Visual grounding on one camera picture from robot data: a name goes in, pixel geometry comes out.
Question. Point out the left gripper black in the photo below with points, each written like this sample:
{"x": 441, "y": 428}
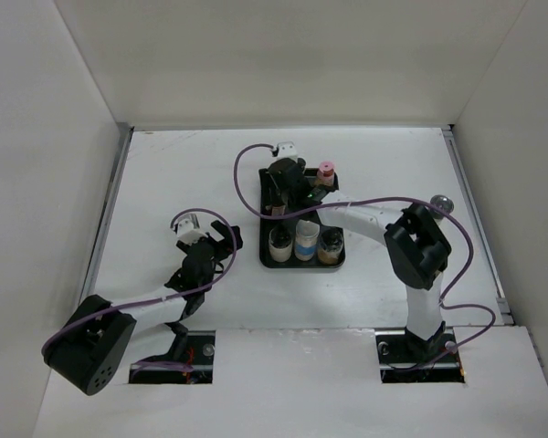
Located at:
{"x": 223, "y": 246}

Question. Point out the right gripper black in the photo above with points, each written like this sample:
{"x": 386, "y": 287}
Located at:
{"x": 276, "y": 199}

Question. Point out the pink cap spice bottle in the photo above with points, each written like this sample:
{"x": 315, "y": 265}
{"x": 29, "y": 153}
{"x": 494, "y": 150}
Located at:
{"x": 325, "y": 174}

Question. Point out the white powder bottle black cap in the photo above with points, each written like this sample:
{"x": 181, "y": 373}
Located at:
{"x": 280, "y": 243}

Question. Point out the tall blue label spice jar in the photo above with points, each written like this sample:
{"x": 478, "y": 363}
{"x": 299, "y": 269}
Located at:
{"x": 306, "y": 239}

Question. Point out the brown spice bottle black cap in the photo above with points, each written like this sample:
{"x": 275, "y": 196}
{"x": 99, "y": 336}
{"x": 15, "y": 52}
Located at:
{"x": 330, "y": 246}

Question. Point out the white powder bottle silver cap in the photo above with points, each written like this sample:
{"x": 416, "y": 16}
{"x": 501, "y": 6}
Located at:
{"x": 443, "y": 202}

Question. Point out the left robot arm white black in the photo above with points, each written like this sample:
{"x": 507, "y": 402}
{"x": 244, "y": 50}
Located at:
{"x": 89, "y": 349}

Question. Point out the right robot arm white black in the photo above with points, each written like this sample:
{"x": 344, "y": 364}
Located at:
{"x": 418, "y": 251}

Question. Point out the black rectangular tray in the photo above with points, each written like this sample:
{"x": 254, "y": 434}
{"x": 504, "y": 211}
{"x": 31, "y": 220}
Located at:
{"x": 265, "y": 227}

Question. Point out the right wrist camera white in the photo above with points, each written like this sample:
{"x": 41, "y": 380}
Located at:
{"x": 285, "y": 150}

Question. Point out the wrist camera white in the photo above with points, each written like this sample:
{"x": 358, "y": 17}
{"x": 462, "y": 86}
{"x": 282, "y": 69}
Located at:
{"x": 187, "y": 229}
{"x": 285, "y": 150}

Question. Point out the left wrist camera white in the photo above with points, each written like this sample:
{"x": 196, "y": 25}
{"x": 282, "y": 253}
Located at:
{"x": 187, "y": 229}

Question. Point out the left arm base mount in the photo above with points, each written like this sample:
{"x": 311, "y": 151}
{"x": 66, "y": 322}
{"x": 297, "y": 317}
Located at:
{"x": 188, "y": 361}

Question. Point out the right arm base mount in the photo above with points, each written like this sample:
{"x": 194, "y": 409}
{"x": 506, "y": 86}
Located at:
{"x": 401, "y": 361}

